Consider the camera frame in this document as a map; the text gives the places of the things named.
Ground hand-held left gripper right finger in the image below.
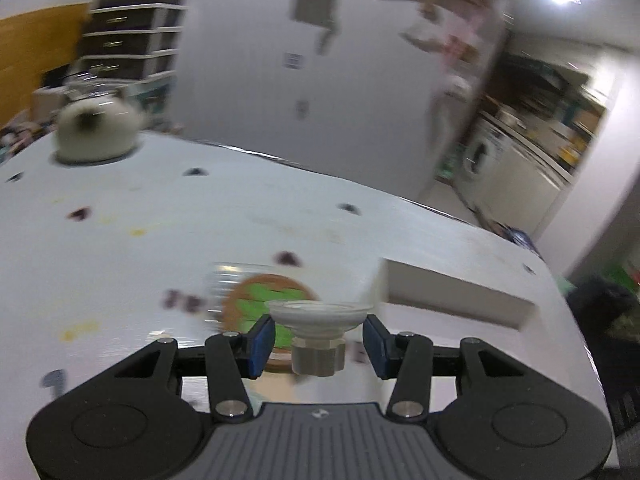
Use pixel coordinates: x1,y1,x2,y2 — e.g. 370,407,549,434
363,314,527,420

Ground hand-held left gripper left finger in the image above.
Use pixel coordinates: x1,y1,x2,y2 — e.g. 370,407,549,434
112,316,277,423

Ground clear plastic funnel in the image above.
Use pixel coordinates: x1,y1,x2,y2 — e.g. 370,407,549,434
267,300,373,377

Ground round cork coaster green print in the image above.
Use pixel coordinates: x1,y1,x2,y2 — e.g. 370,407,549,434
220,273,321,374

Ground blue patterned bag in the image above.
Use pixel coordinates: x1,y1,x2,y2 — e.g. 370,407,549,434
495,224,540,257

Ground green packs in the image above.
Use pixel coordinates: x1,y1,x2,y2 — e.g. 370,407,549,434
436,144,465,182

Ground white washing machine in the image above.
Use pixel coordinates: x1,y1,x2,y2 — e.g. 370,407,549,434
457,117,517,187

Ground dark grey cloth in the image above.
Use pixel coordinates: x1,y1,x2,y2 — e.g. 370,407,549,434
566,275,640,361

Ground white kitchen counter cabinets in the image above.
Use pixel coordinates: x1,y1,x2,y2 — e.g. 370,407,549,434
475,107,577,233

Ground white refrigerator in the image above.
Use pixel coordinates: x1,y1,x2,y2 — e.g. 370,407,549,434
172,0,503,203

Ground green bag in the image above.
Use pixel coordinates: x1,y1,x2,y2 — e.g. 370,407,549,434
607,264,640,288

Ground white round pot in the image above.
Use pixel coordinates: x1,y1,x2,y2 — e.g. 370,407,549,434
52,72,149,164

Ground pink white hanging toys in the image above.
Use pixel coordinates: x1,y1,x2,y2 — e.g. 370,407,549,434
400,2,483,66

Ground white drawer unit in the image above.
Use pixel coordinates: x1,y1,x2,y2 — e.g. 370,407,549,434
80,0,187,128

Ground orange wooden cabinet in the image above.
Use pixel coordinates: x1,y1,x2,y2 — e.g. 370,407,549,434
0,2,96,128

